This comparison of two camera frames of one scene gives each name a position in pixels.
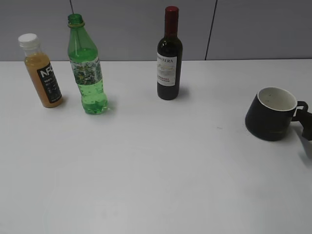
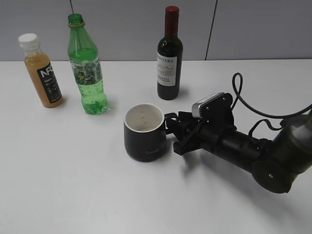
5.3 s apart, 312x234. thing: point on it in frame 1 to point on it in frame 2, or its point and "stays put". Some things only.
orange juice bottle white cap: [39, 65] stays put
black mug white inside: [271, 112] to [145, 132]
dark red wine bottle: [169, 56] stays put
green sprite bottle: [86, 65] stays put
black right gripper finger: [306, 121] to [204, 133]
